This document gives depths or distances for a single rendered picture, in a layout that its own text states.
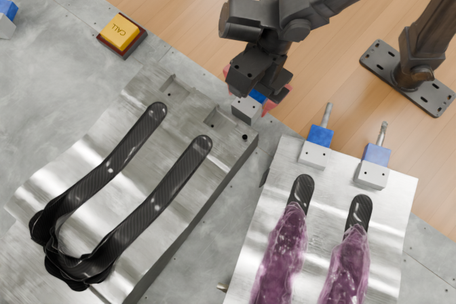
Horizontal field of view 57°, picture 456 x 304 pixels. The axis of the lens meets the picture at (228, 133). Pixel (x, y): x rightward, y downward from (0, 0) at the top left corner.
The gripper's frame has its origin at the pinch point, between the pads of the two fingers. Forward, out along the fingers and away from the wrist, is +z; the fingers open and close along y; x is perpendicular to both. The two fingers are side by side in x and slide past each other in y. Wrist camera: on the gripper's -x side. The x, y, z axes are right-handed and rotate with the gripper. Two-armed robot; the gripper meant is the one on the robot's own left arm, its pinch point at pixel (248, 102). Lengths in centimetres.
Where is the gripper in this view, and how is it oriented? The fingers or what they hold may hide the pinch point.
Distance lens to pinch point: 83.5
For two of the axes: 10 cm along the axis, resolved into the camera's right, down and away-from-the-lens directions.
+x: 5.4, -5.3, 6.5
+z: -2.6, 6.3, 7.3
